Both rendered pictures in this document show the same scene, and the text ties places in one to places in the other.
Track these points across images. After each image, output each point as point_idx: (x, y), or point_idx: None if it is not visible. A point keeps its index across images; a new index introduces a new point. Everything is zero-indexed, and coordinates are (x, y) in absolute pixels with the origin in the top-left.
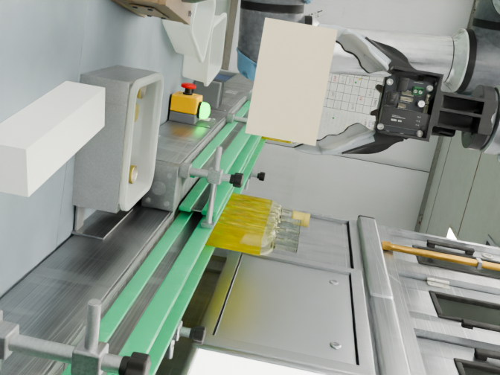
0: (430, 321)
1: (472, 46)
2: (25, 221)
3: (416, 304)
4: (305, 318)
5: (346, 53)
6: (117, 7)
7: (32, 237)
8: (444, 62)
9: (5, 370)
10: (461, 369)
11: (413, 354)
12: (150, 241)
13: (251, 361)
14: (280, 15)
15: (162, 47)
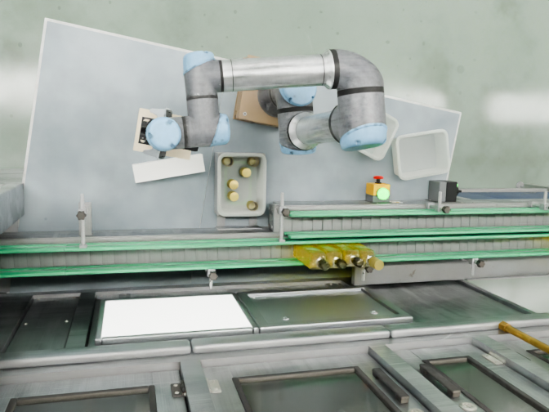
0: (407, 358)
1: (332, 111)
2: (169, 205)
3: (426, 352)
4: (305, 310)
5: (301, 129)
6: (255, 124)
7: (176, 214)
8: (328, 125)
9: (108, 234)
10: (342, 368)
11: (326, 347)
12: (233, 235)
13: (235, 303)
14: (280, 114)
15: (338, 150)
